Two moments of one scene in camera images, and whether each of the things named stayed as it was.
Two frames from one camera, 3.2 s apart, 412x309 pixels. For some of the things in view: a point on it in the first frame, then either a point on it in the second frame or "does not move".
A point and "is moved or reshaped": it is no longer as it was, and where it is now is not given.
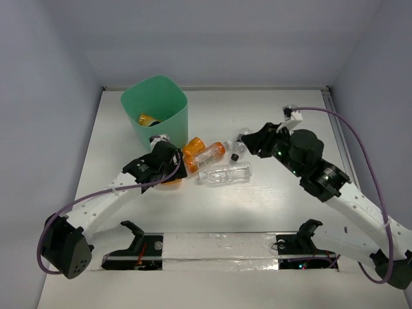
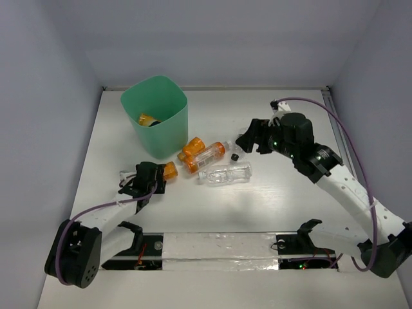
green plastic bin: (158, 106) does not move
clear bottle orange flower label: (208, 154) does not move
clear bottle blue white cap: (221, 174) does not move
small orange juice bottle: (176, 182) is moved or reshaped
